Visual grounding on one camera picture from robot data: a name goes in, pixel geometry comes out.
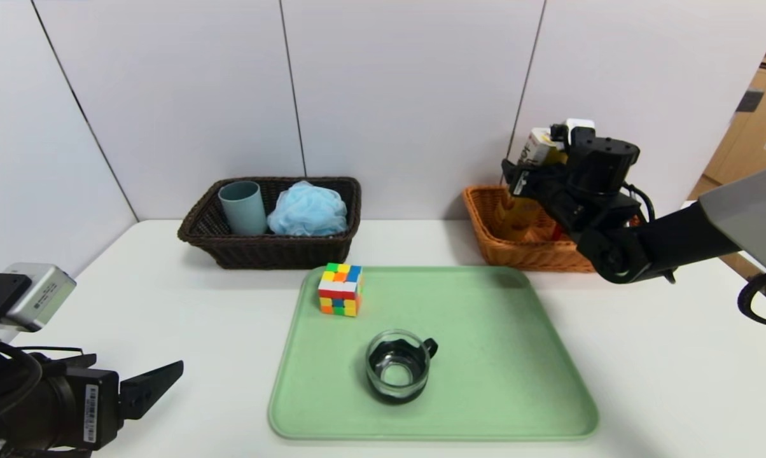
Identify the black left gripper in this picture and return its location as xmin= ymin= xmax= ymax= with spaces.
xmin=2 ymin=360 xmax=184 ymax=452

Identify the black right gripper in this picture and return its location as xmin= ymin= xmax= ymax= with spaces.
xmin=501 ymin=158 xmax=569 ymax=208

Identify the tall yellow snack box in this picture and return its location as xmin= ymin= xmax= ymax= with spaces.
xmin=496 ymin=127 xmax=567 ymax=242

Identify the blue-grey plastic cup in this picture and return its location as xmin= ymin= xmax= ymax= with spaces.
xmin=218 ymin=181 xmax=268 ymax=236

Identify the multicoloured puzzle cube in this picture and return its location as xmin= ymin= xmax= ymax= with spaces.
xmin=318 ymin=263 xmax=363 ymax=317

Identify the glass mug with black handle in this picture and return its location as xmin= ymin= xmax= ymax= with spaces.
xmin=365 ymin=329 xmax=438 ymax=404

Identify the light blue bath pouf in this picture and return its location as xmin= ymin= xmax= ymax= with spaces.
xmin=267 ymin=181 xmax=349 ymax=237

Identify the orange wicker basket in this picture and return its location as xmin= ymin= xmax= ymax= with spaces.
xmin=463 ymin=185 xmax=644 ymax=273

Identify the dark brown wicker basket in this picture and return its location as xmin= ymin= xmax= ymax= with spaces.
xmin=178 ymin=177 xmax=363 ymax=270

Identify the light green plastic tray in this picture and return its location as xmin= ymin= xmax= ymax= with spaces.
xmin=268 ymin=266 xmax=599 ymax=441

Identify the wooden cabinet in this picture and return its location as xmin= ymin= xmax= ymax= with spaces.
xmin=701 ymin=6 xmax=766 ymax=191

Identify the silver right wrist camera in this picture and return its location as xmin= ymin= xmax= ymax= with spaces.
xmin=550 ymin=118 xmax=597 ymax=150

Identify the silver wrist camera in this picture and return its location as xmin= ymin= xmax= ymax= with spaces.
xmin=550 ymin=118 xmax=597 ymax=150
xmin=1 ymin=263 xmax=78 ymax=333

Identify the black left camera cable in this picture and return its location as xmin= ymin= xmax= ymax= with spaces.
xmin=0 ymin=343 xmax=85 ymax=440

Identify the black camera cable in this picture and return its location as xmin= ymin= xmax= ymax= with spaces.
xmin=623 ymin=183 xmax=657 ymax=223
xmin=0 ymin=343 xmax=85 ymax=440

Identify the black right camera cable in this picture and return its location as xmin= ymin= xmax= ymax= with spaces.
xmin=623 ymin=183 xmax=657 ymax=223

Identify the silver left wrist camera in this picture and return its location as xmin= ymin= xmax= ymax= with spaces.
xmin=1 ymin=263 xmax=78 ymax=333

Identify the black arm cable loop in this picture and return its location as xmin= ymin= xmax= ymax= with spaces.
xmin=737 ymin=272 xmax=766 ymax=330

